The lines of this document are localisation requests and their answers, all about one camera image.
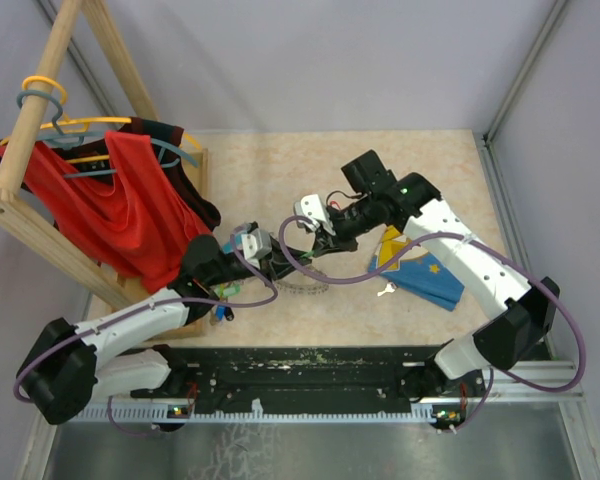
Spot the loose silver key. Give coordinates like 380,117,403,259
377,282,397,297

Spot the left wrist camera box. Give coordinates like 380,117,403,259
240,222,272,268

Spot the aluminium frame rail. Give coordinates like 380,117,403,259
479,0,600,480

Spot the red shirt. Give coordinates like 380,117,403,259
24,131,212,293

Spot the key tag bunch on blue disc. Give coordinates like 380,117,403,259
210,282,241,326

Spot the wooden clothes rack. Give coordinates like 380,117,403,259
0,0,214,344

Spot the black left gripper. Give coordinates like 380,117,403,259
207,234,313,287

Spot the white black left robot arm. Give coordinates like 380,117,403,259
14,232,293,425

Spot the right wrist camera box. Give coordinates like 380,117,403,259
293,194,336,236

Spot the yellow clothes hanger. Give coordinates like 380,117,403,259
2,74,204,164

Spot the teal clothes hanger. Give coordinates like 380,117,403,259
24,97,201,180

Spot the yellow blue cartoon cloth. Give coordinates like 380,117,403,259
368,227,464,311

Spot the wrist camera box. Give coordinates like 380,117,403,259
240,222,272,268
293,194,336,236

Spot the steel key ring disc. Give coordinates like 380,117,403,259
274,271,329,295

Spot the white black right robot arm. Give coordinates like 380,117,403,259
294,150,559,396

